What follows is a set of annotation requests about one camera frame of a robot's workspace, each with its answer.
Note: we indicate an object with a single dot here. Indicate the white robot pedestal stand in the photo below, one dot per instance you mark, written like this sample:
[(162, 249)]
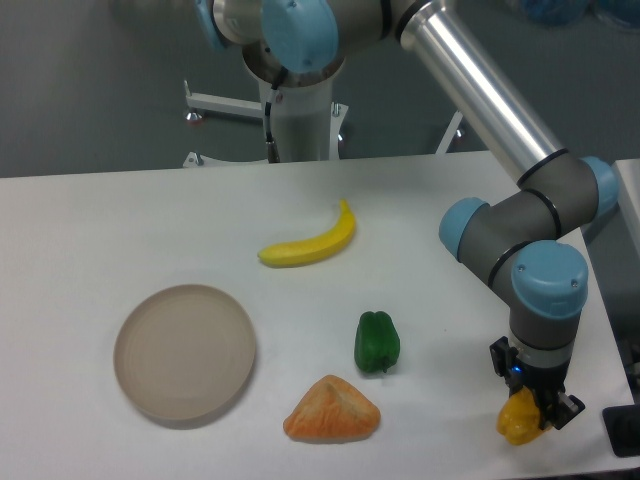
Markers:
[(379, 103)]

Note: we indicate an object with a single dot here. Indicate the green toy pepper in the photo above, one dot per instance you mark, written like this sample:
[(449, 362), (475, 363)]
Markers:
[(377, 344)]

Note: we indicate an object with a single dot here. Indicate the black device at right edge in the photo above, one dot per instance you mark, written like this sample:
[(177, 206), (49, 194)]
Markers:
[(622, 426)]

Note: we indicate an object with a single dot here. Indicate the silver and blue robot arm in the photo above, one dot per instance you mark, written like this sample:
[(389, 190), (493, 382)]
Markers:
[(514, 246)]

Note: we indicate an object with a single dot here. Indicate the yellow toy banana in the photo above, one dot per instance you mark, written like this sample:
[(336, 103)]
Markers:
[(314, 249)]

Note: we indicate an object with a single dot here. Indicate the orange toy bread wedge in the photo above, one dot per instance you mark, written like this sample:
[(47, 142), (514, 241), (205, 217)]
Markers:
[(332, 411)]

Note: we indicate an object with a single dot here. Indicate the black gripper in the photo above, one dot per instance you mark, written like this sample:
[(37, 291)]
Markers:
[(543, 372)]

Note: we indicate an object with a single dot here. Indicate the yellow toy pepper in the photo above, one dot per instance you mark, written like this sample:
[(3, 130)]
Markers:
[(519, 419)]

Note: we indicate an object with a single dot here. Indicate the beige round plate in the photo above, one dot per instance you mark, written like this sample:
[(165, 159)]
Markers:
[(184, 355)]

